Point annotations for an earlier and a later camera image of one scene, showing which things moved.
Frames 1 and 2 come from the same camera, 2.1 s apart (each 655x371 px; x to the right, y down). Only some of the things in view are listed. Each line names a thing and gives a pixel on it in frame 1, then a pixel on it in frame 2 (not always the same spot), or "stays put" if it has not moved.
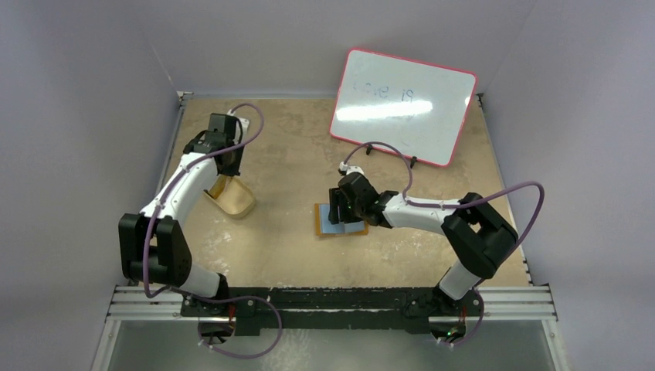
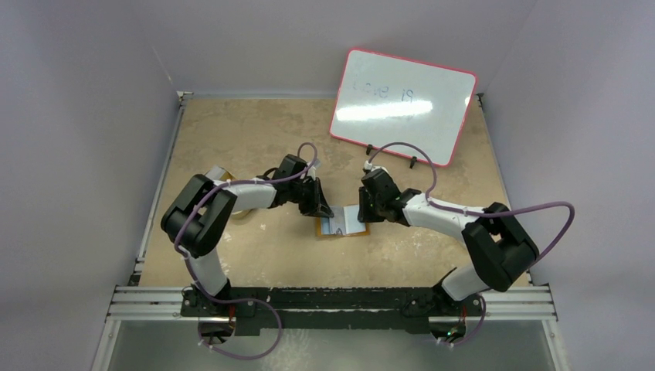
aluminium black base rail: (427, 310) stays put
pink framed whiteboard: (422, 110) stays put
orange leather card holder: (324, 227) stays put
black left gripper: (235, 169) -> (317, 205)
